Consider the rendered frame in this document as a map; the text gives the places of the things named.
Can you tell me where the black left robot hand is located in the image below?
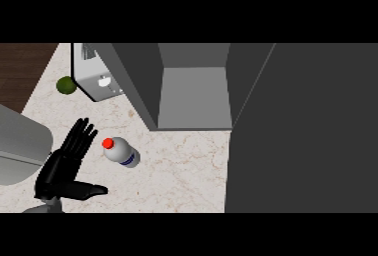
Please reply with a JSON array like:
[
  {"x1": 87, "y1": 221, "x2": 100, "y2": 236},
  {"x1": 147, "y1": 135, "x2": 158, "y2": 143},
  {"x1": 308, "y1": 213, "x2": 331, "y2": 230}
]
[{"x1": 32, "y1": 117, "x2": 109, "y2": 202}]

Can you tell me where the grey open cabinet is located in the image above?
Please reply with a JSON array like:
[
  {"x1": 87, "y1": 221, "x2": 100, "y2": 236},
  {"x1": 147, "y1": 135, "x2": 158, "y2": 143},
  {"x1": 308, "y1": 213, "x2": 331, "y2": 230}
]
[{"x1": 93, "y1": 42, "x2": 277, "y2": 132}]

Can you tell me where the dark grey cabinet door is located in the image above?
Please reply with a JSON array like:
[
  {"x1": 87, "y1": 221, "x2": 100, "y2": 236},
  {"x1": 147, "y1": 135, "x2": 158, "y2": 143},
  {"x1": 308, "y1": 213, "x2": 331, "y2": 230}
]
[{"x1": 223, "y1": 42, "x2": 378, "y2": 214}]

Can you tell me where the pale grey rounded appliance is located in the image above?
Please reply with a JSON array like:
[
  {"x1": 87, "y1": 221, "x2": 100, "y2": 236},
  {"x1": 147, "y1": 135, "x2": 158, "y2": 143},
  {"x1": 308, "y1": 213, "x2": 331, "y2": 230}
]
[{"x1": 0, "y1": 103, "x2": 54, "y2": 187}]

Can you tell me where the white bottle with red cap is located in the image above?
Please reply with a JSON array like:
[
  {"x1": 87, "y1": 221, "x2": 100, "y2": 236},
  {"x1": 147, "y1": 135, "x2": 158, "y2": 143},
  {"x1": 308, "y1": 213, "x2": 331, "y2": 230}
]
[{"x1": 100, "y1": 136, "x2": 142, "y2": 169}]

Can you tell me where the green lime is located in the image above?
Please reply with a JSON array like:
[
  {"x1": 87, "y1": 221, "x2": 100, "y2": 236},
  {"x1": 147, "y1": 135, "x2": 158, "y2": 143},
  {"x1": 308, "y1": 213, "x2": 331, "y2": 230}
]
[{"x1": 54, "y1": 75, "x2": 78, "y2": 96}]

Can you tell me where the silver toaster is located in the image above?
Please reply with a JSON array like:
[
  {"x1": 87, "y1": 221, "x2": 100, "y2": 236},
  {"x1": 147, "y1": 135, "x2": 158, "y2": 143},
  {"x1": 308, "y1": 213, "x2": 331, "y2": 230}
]
[{"x1": 71, "y1": 42, "x2": 125, "y2": 103}]

